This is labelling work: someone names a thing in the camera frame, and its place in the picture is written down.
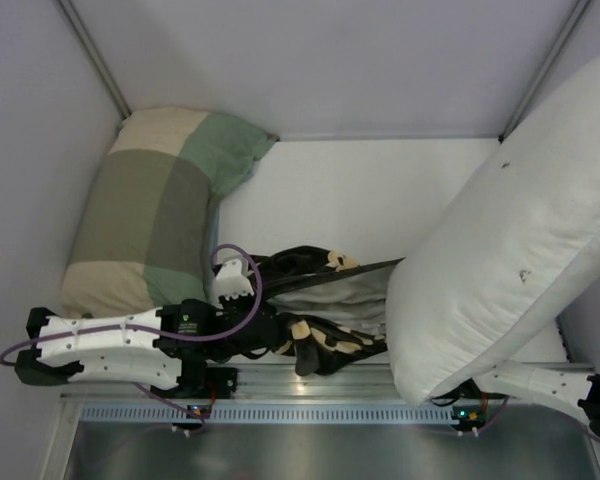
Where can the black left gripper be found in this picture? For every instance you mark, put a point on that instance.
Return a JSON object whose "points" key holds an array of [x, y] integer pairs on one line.
{"points": [[268, 326]]}

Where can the black floral plush pillowcase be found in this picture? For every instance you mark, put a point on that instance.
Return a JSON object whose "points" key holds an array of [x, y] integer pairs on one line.
{"points": [[322, 308]]}

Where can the white pillow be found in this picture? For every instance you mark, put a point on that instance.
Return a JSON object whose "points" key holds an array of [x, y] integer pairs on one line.
{"points": [[518, 243]]}

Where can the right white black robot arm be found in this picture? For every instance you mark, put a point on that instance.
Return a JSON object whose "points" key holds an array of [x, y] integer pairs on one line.
{"points": [[572, 393]]}

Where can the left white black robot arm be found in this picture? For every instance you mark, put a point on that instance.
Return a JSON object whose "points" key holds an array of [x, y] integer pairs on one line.
{"points": [[113, 349]]}

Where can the green beige patchwork pillow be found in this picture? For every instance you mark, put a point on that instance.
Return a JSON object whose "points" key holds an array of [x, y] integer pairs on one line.
{"points": [[147, 231]]}

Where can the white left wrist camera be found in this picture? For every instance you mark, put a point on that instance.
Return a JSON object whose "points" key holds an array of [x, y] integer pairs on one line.
{"points": [[231, 282]]}

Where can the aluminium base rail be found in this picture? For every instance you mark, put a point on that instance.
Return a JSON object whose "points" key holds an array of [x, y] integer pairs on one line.
{"points": [[278, 382]]}

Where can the perforated grey cable duct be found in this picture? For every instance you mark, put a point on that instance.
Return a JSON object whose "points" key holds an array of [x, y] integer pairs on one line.
{"points": [[321, 413]]}

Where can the left aluminium corner post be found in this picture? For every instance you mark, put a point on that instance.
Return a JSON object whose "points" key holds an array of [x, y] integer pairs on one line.
{"points": [[78, 28]]}

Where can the aluminium corner post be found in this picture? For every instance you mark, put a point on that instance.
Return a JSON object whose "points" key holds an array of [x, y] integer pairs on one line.
{"points": [[576, 15], [78, 28]]}

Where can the right aluminium corner post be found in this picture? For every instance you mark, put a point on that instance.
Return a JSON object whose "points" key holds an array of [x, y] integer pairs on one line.
{"points": [[576, 15]]}

